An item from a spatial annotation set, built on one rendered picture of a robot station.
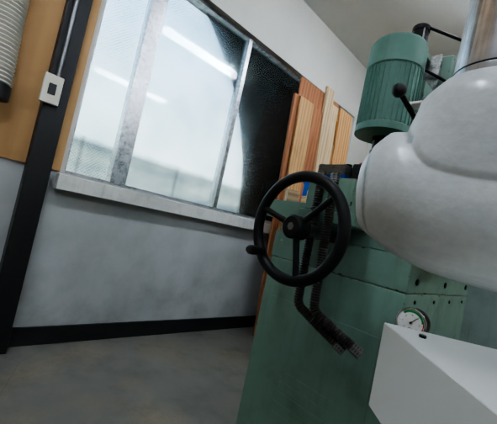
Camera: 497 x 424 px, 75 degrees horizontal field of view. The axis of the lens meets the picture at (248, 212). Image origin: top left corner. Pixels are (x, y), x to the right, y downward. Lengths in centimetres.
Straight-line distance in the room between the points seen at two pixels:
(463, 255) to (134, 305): 193
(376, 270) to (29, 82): 163
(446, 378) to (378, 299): 56
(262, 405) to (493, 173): 95
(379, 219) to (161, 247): 181
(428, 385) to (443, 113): 26
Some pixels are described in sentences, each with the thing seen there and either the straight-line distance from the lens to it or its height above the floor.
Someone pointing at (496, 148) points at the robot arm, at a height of 90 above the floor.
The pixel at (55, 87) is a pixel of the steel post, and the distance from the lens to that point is 177.
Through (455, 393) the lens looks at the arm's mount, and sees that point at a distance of 34.
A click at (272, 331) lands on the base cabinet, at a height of 48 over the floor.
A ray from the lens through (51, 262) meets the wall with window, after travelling 190.
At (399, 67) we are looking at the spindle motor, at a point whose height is 136.
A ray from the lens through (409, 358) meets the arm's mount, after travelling 40.
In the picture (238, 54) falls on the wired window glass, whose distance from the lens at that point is 261.
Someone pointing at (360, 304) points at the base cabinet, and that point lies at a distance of 91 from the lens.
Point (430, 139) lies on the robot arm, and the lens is 37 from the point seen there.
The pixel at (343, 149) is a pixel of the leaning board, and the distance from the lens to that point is 326.
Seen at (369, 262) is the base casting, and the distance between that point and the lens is 90.
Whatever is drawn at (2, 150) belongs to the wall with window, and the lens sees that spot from 180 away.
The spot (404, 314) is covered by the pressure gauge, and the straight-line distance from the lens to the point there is 80.
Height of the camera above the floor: 78
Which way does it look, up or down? 3 degrees up
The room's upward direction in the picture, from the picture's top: 12 degrees clockwise
